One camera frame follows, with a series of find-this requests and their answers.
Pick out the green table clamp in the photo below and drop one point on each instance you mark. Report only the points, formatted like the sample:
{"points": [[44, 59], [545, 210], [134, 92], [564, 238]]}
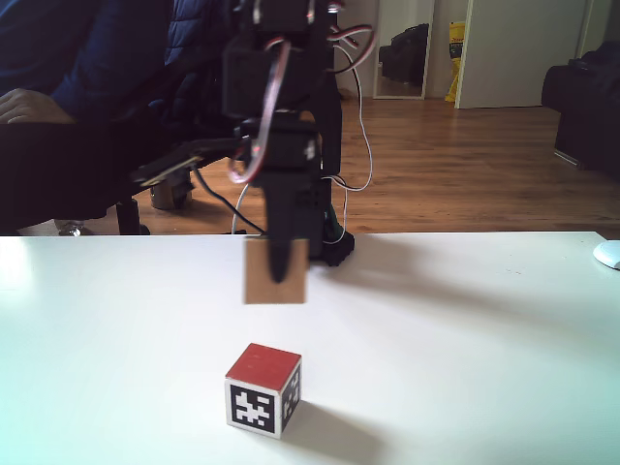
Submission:
{"points": [[334, 226]]}

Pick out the person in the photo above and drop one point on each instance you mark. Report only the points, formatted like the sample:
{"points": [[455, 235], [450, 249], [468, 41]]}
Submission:
{"points": [[72, 43]]}

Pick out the white round device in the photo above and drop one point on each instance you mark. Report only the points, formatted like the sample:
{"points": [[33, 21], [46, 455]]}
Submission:
{"points": [[609, 254]]}

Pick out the person's hand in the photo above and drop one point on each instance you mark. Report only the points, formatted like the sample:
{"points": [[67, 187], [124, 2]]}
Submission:
{"points": [[29, 106]]}

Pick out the black office chair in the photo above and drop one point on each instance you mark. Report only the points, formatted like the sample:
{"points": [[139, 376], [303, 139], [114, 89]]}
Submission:
{"points": [[184, 97]]}

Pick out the standing mirror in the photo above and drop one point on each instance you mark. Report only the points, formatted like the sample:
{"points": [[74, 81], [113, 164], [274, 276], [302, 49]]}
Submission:
{"points": [[404, 48]]}

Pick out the yellow bag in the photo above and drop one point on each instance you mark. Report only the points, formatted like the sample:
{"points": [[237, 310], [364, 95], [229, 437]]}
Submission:
{"points": [[456, 63]]}

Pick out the white door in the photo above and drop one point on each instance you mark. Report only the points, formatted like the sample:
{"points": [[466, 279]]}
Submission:
{"points": [[523, 53]]}

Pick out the wooden cube with green face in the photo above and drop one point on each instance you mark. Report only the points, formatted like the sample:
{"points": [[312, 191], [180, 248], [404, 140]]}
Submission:
{"points": [[257, 281]]}

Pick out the black sofa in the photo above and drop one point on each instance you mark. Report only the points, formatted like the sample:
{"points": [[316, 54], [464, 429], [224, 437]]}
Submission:
{"points": [[586, 116]]}

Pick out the red-topped cube with marker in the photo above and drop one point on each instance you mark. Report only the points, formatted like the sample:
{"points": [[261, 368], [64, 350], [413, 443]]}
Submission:
{"points": [[264, 365]]}

